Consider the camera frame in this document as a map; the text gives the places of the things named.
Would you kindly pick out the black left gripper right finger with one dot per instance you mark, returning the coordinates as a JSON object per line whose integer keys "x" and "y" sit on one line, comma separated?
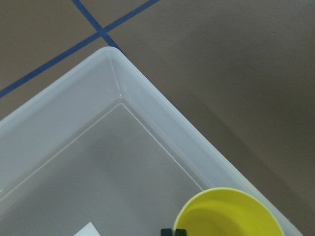
{"x": 180, "y": 232}

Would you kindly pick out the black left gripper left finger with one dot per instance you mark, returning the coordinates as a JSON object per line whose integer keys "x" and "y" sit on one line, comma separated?
{"x": 166, "y": 232}

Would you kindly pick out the white paper label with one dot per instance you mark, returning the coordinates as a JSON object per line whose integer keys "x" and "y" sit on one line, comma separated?
{"x": 88, "y": 230}

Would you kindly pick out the yellow plastic cup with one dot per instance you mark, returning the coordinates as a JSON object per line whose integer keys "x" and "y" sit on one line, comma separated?
{"x": 226, "y": 211}

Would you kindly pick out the clear plastic storage box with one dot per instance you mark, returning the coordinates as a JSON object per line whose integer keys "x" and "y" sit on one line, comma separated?
{"x": 102, "y": 148}

